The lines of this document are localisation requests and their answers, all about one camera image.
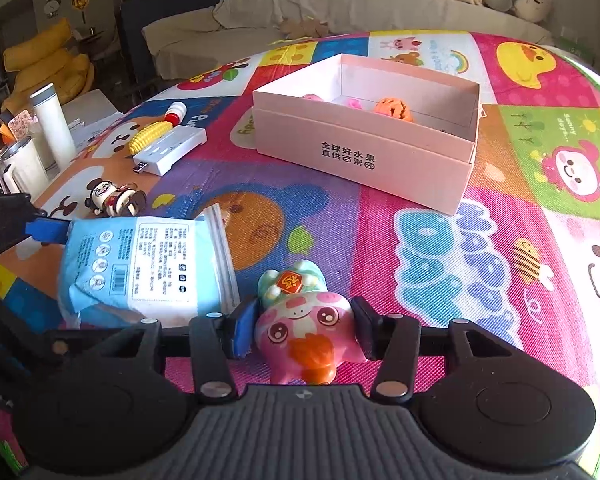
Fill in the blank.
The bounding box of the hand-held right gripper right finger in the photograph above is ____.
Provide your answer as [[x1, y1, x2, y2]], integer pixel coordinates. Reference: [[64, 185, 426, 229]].
[[350, 296, 523, 403]]

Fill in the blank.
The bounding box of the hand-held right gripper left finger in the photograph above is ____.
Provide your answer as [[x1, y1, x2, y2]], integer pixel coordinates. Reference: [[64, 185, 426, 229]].
[[97, 300, 261, 403]]

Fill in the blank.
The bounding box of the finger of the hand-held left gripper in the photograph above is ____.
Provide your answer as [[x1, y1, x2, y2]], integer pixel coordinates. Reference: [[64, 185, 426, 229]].
[[0, 280, 56, 362], [0, 192, 72, 262]]

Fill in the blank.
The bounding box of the pink squishy animal toy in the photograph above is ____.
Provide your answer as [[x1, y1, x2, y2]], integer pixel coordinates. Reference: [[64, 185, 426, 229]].
[[254, 291, 368, 386]]

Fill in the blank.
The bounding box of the blue wet wipes packet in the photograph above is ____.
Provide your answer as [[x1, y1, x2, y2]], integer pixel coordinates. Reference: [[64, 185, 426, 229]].
[[56, 203, 241, 328]]

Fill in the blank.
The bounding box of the pink cardboard box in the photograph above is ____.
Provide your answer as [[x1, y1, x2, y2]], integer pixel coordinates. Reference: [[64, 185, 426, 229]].
[[251, 53, 482, 217]]

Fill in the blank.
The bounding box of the white mug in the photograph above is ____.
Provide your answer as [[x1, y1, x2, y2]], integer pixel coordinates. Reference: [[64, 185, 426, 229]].
[[0, 136, 48, 196]]

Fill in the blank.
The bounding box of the colourful cartoon play mat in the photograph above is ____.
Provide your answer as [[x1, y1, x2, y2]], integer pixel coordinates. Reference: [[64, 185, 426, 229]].
[[0, 30, 600, 480]]

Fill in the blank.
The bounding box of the white thermos bottle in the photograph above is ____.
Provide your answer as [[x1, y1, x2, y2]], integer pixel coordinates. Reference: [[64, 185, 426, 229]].
[[29, 82, 77, 171]]

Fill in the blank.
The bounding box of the pink patterned card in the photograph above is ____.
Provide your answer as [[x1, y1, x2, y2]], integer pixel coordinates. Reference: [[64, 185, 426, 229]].
[[7, 110, 38, 138]]

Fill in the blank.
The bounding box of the stack of white papers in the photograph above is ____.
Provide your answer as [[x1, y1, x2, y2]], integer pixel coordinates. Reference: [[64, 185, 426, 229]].
[[62, 89, 126, 148]]

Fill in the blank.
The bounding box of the yellow toy corn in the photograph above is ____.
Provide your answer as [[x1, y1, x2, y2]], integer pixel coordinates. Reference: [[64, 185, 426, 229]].
[[127, 121, 173, 157]]

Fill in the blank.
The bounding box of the yellow cushion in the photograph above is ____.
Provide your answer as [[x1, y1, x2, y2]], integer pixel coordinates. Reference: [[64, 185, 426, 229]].
[[10, 52, 96, 108], [2, 17, 73, 72]]

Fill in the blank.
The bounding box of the white usb hub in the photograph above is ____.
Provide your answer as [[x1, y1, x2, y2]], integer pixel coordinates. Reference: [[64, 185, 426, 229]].
[[131, 126, 207, 177]]

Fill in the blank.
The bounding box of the small white bottle red cap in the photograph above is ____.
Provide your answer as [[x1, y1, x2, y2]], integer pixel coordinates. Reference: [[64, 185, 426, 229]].
[[164, 101, 188, 126]]

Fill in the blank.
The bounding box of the white cabinet with stickers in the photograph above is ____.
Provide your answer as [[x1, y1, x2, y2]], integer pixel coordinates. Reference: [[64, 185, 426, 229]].
[[30, 0, 118, 41]]

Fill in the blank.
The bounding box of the orange pumpkin toy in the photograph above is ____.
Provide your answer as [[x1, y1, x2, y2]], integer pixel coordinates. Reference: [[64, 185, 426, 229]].
[[371, 96, 415, 123]]

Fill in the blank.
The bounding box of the beige covered sofa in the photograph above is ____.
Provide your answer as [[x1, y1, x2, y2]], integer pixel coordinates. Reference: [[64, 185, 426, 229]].
[[142, 0, 556, 81]]

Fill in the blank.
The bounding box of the brown teddy bear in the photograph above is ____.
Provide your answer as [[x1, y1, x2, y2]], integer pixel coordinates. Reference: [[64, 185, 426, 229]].
[[279, 17, 331, 41]]

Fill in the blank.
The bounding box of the white bear plush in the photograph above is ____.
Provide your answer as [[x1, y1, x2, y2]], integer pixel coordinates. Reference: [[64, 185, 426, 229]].
[[512, 0, 553, 23]]

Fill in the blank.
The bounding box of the doll keychain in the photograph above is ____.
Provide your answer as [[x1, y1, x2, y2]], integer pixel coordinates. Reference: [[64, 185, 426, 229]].
[[84, 178, 148, 219]]

